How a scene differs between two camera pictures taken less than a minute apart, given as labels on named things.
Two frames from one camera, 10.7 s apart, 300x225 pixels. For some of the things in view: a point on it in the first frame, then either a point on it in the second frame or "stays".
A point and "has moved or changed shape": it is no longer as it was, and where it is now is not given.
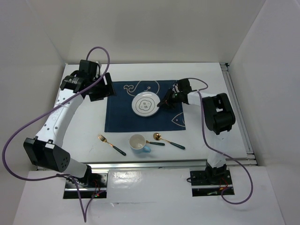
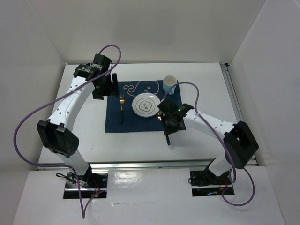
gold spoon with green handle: x=158 y=136 has moved or changed shape
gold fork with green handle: x=104 y=139 -> x=122 y=100
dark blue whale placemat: x=120 y=116 has moved or changed shape
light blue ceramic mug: x=137 y=143 -> x=169 y=81
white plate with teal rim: x=145 y=104 stays
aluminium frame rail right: x=239 y=113 stays
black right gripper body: x=173 y=97 -> x=168 y=125
